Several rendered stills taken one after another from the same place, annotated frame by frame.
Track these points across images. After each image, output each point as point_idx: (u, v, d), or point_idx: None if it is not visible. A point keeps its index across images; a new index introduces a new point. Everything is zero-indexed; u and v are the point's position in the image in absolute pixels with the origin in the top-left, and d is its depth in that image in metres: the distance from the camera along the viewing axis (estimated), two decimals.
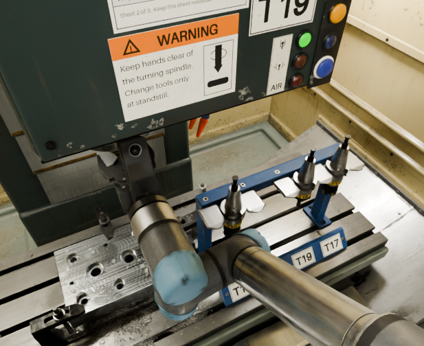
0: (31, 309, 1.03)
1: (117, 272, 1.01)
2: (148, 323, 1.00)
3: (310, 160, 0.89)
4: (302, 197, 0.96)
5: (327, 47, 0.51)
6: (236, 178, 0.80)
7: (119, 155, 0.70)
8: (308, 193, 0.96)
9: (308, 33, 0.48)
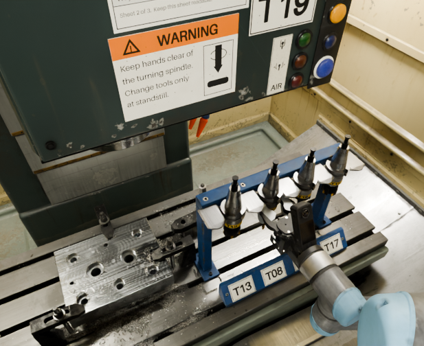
0: (31, 309, 1.03)
1: (117, 272, 1.01)
2: (148, 323, 1.00)
3: (310, 160, 0.89)
4: (302, 197, 0.96)
5: (327, 47, 0.51)
6: (236, 178, 0.80)
7: (271, 210, 0.93)
8: (308, 193, 0.96)
9: (308, 33, 0.48)
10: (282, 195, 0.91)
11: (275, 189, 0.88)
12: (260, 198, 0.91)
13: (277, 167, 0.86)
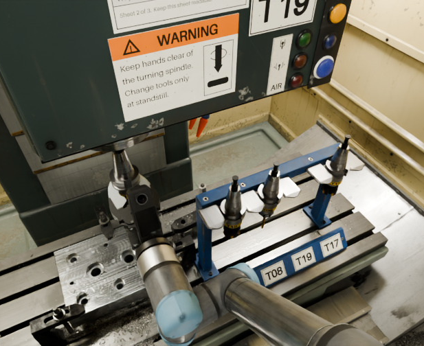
0: (31, 309, 1.03)
1: (117, 272, 1.01)
2: (148, 323, 1.00)
3: (116, 152, 0.72)
4: (124, 197, 0.79)
5: (327, 47, 0.51)
6: (236, 178, 0.80)
7: (271, 211, 0.94)
8: None
9: (308, 33, 0.48)
10: (282, 195, 0.91)
11: (275, 190, 0.88)
12: (260, 198, 0.91)
13: (277, 168, 0.86)
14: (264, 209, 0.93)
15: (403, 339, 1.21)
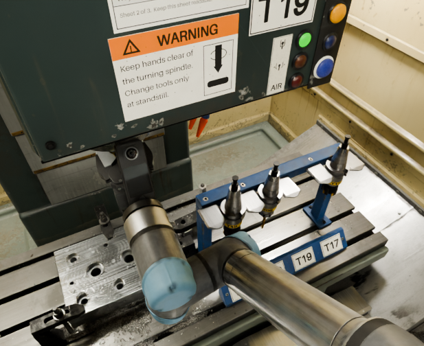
0: (31, 309, 1.03)
1: (117, 272, 1.01)
2: (148, 323, 1.00)
3: None
4: (114, 154, 0.70)
5: (327, 47, 0.51)
6: (236, 178, 0.80)
7: (271, 211, 0.94)
8: None
9: (308, 33, 0.48)
10: (282, 195, 0.91)
11: (275, 190, 0.88)
12: (260, 198, 0.91)
13: (277, 168, 0.86)
14: (264, 209, 0.93)
15: None
